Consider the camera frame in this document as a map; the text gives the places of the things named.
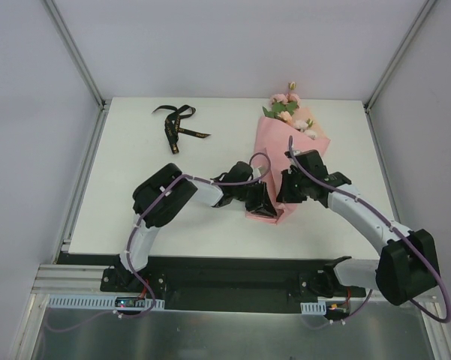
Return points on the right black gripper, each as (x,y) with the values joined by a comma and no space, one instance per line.
(290,188)

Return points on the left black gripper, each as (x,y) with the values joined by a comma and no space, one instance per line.
(259,196)

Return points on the pink wrapping paper sheet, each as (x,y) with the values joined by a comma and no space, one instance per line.
(272,139)

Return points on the pale pink fake flower stem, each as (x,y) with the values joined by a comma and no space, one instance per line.
(305,127)

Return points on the peach fake flower stem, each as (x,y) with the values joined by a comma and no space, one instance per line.
(285,117)

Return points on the pink fake flower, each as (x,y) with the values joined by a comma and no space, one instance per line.
(288,101)

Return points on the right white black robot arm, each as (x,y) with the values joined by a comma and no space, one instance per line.
(407,265)

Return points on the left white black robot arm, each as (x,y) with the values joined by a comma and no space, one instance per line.
(159,199)

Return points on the black ribbon gold lettering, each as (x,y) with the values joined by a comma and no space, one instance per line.
(172,125)

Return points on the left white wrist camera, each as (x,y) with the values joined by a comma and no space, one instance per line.
(258,171)

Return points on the right white cable duct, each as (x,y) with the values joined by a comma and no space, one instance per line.
(313,308)

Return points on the white cable duct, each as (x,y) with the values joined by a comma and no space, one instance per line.
(104,302)
(313,308)

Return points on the front aluminium rail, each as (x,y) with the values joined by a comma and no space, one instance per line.
(60,277)

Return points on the left white cable duct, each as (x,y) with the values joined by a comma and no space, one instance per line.
(104,302)

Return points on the right aluminium frame post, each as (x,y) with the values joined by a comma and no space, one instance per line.
(406,42)

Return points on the aluminium frame post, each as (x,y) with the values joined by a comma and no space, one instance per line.
(73,51)
(406,42)

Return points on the left aluminium frame post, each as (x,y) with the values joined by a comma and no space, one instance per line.
(73,51)

